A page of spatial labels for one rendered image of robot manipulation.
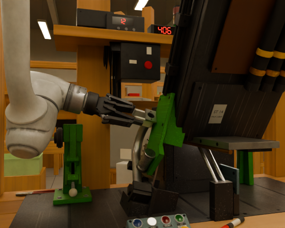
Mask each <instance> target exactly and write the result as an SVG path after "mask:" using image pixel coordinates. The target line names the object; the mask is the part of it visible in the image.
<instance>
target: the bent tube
mask: <svg viewBox="0 0 285 228"><path fill-rule="evenodd" d="M145 121H148V122H152V123H155V124H156V123H157V116H156V111H153V110H150V109H145ZM148 129H149V127H145V126H140V127H139V129H138V132H137V135H136V137H135V141H134V145H133V153H132V170H133V181H139V182H142V173H141V172H139V171H138V170H137V168H136V165H137V163H138V162H139V160H140V159H141V148H142V143H143V139H144V137H145V134H146V132H147V130H148Z"/></svg>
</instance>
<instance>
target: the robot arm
mask: <svg viewBox="0 0 285 228"><path fill-rule="evenodd" d="M0 6H1V21H2V36H3V50H4V65H5V80H6V87H7V92H8V96H9V102H10V103H9V104H8V106H7V107H6V110H5V115H6V130H7V133H6V136H5V143H6V147H7V150H8V151H9V152H10V153H11V154H12V155H13V156H15V157H18V158H22V159H31V158H34V157H37V156H39V155H40V154H41V153H42V152H43V151H44V150H45V148H46V147H47V146H48V144H49V142H50V140H51V138H52V135H53V132H54V129H55V126H56V122H57V115H58V112H59V111H60V110H64V111H68V112H72V113H75V114H80V113H81V111H83V113H84V114H88V115H91V116H93V115H94V114H96V115H98V116H99V117H101V119H102V122H101V123H102V124H114V125H118V126H123V127H128V128H129V127H130V126H131V125H132V124H136V125H139V126H145V127H149V128H151V126H152V125H153V123H152V122H148V121H145V111H143V110H141V109H137V108H135V107H136V106H135V105H133V103H131V102H129V101H126V100H123V99H121V98H118V97H115V96H113V95H111V94H110V93H107V94H106V96H105V97H99V94H97V93H94V92H91V91H90V92H88V93H87V88H85V87H82V86H78V85H74V84H70V83H69V82H66V81H65V80H63V79H61V78H59V77H56V76H53V75H49V74H46V73H42V72H36V71H30V0H0ZM122 112H125V113H131V114H132V116H134V117H132V116H130V115H127V114H124V113H122Z"/></svg>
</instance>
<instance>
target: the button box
mask: <svg viewBox="0 0 285 228"><path fill-rule="evenodd" d="M176 215H181V216H182V217H183V219H184V220H183V221H182V222H178V221H177V220H176ZM164 216H166V215H164ZM162 217H163V216H158V217H152V218H154V219H155V220H156V224H155V225H150V224H149V223H148V219H149V218H151V217H149V218H136V219H139V220H140V221H141V222H142V225H141V226H140V227H136V226H134V224H133V222H134V220H136V219H130V220H127V223H126V228H181V227H183V226H186V227H189V228H191V226H190V223H189V221H188V218H187V216H186V214H175V215H167V217H168V218H169V219H170V222H169V223H163V221H162Z"/></svg>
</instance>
